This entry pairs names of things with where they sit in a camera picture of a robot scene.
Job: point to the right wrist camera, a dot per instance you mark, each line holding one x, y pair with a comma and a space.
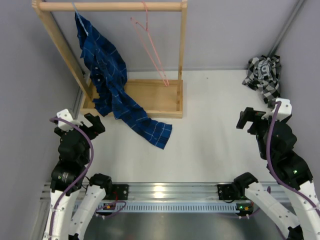
284, 109

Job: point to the black white checkered shirt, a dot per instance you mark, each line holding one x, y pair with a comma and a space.
263, 75

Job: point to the blue plaid shirt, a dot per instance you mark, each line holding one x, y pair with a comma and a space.
108, 73

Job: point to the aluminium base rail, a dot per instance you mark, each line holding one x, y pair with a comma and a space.
170, 192

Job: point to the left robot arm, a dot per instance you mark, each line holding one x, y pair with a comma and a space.
64, 221

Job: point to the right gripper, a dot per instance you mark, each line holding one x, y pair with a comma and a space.
250, 115

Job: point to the pink wire hanger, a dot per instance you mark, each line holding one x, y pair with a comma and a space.
155, 59

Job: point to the light blue hanger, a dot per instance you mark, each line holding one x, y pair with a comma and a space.
79, 18

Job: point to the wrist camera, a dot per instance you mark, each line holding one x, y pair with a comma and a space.
284, 109
68, 116

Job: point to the white slotted cable duct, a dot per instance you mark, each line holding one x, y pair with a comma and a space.
170, 207

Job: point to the wooden clothes rack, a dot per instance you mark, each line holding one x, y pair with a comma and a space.
158, 100

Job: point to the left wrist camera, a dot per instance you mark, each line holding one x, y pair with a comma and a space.
68, 116

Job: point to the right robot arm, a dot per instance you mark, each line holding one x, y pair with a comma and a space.
291, 172

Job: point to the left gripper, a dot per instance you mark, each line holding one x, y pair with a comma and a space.
97, 127

